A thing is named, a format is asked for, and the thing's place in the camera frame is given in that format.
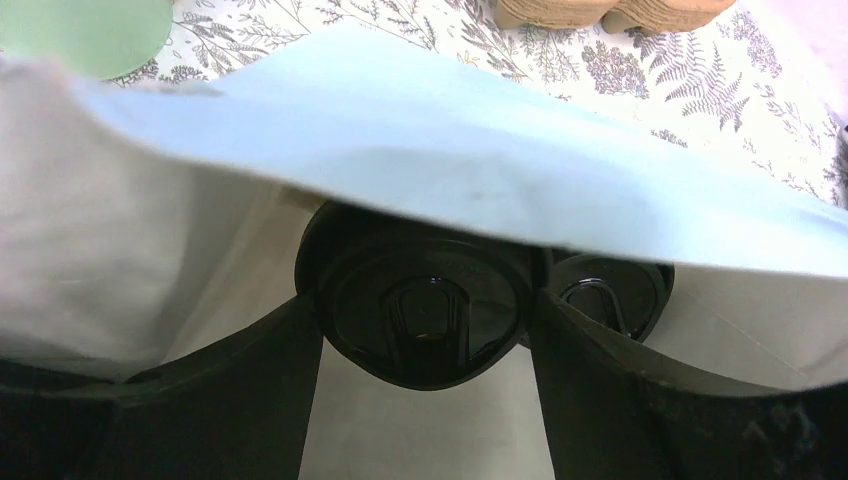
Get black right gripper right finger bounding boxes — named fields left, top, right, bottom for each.
left=530, top=292, right=847, bottom=480

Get light blue paper bag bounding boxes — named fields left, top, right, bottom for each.
left=0, top=23, right=848, bottom=480

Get brown cardboard cup carrier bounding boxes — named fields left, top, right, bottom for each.
left=494, top=0, right=735, bottom=34

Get floral table mat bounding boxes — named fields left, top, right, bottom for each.
left=117, top=1, right=847, bottom=206

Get green cup holder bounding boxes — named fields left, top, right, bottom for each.
left=1, top=0, right=173, bottom=80

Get black cup lid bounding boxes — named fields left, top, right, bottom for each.
left=294, top=202, right=552, bottom=391
left=526, top=247, right=675, bottom=343

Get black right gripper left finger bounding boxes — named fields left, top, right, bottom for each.
left=1, top=295, right=323, bottom=479

